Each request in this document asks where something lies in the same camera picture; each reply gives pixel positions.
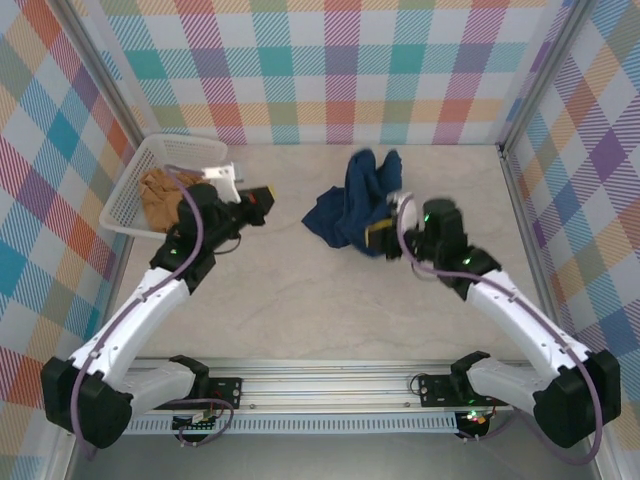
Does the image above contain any dark blue t-shirt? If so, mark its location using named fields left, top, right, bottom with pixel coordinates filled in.
left=300, top=148, right=406, bottom=259

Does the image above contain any tan crumpled cloth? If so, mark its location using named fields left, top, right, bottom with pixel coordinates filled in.
left=138, top=168, right=211, bottom=234

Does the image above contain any white plastic basket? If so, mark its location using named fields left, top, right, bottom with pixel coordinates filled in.
left=98, top=133, right=227, bottom=239

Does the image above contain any small board with coloured light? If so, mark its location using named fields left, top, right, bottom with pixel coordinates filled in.
left=457, top=409, right=490, bottom=429

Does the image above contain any small board with green lights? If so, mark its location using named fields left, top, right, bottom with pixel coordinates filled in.
left=172, top=409, right=221, bottom=434

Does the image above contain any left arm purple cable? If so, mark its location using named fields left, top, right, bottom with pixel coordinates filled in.
left=72, top=163, right=236, bottom=461

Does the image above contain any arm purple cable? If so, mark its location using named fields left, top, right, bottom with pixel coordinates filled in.
left=72, top=163, right=236, bottom=461
left=397, top=194, right=606, bottom=466

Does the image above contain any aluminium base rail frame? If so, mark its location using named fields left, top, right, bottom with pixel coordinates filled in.
left=124, top=355, right=551, bottom=412

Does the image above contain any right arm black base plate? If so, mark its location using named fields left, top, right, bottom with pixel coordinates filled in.
left=418, top=374, right=511, bottom=409

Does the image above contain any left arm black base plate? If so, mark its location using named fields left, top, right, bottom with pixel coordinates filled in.
left=207, top=377, right=245, bottom=410

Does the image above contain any white slotted cable duct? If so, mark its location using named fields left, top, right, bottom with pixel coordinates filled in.
left=124, top=413, right=459, bottom=435

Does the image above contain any aluminium corner post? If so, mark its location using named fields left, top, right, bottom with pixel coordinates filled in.
left=499, top=0, right=591, bottom=146
left=59, top=0, right=151, bottom=146

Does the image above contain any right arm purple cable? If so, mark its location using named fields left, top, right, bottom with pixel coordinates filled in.
left=397, top=194, right=606, bottom=466

